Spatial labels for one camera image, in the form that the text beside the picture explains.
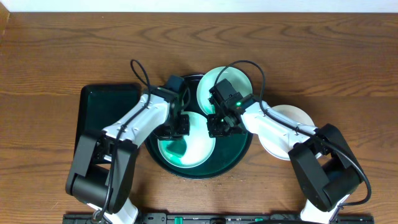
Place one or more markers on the green scouring sponge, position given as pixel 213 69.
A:
pixel 174 148

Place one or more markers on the white plate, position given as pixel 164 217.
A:
pixel 274 145

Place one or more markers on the mint green plate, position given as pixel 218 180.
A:
pixel 199 145
pixel 237 78

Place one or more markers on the rectangular black tray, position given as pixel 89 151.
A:
pixel 102 105

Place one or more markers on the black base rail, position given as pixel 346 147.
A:
pixel 163 218

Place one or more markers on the round black tray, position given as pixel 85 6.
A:
pixel 228 151

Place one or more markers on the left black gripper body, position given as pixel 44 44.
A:
pixel 175 130

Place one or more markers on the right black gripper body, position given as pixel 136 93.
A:
pixel 221 126

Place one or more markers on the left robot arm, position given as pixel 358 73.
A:
pixel 103 164

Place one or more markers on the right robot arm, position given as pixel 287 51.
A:
pixel 324 165

